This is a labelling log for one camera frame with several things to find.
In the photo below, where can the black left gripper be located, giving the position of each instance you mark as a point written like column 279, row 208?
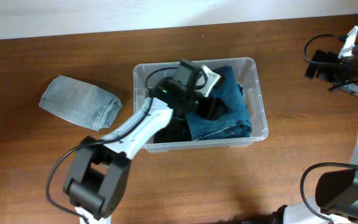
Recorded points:
column 214, row 107

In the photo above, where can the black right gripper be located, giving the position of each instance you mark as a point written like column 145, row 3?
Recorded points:
column 323, row 72

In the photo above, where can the blue jeans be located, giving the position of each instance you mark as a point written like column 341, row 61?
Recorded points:
column 234, row 123

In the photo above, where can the black garment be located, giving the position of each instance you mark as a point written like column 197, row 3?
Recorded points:
column 176, row 131

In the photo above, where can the light grey jeans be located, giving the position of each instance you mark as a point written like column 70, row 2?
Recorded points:
column 80, row 103

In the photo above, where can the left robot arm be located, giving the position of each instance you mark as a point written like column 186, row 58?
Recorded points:
column 98, row 175

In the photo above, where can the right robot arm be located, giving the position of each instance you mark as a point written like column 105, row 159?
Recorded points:
column 329, row 190

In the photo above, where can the clear plastic storage bin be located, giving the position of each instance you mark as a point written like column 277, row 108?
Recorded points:
column 245, row 72

